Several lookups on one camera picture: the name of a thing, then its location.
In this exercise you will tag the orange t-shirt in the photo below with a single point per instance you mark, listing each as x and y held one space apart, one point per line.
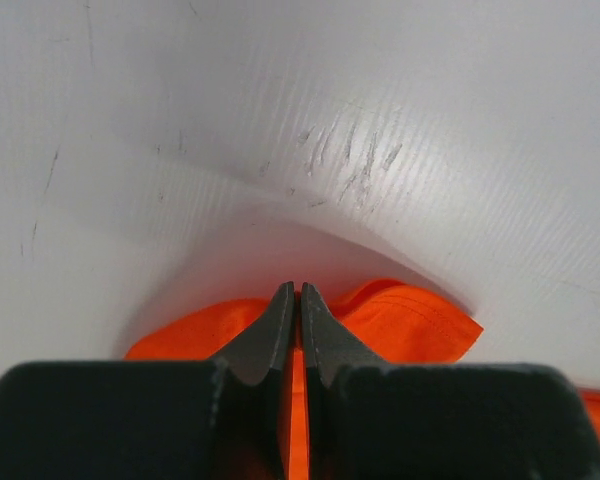
400 322

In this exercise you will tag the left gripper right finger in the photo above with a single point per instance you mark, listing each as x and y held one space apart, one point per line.
372 419

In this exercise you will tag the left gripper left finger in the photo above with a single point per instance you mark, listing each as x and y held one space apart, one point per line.
225 417

